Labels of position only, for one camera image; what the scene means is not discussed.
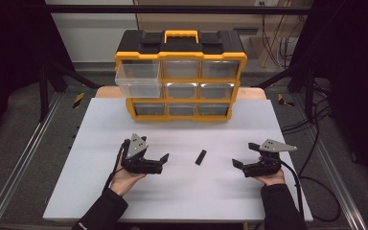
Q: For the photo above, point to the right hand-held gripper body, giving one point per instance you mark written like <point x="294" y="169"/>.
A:
<point x="263" y="167"/>

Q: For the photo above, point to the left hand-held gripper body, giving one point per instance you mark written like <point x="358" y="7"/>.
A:
<point x="140" y="164"/>

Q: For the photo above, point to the small black bar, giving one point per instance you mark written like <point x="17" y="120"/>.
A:
<point x="200" y="157"/>

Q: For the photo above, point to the clear plastic drawer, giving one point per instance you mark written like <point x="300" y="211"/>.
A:
<point x="139" y="81"/>

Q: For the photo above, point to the yellow black drawer organizer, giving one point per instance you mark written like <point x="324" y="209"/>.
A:
<point x="180" y="43"/>

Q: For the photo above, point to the person's right hand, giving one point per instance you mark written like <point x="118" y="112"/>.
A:
<point x="272" y="179"/>

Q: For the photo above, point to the person's left hand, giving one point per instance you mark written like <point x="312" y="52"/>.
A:
<point x="124" y="182"/>

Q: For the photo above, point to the white table board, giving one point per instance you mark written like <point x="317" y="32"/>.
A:
<point x="172" y="198"/>

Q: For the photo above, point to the grid of clear organizer drawers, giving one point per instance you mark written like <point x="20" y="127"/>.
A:
<point x="201" y="91"/>

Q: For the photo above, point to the black metal stand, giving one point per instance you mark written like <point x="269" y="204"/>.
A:
<point x="309" y="92"/>
<point x="44" y="92"/>

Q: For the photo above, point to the black curtain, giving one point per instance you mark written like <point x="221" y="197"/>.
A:
<point x="9" y="64"/>
<point x="357" y="80"/>

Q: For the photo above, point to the black horizontal crossbar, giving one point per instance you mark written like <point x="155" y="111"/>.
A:
<point x="172" y="9"/>

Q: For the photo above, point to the aluminium floor rail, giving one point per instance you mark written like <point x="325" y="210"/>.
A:
<point x="19" y="172"/>
<point x="335" y="182"/>

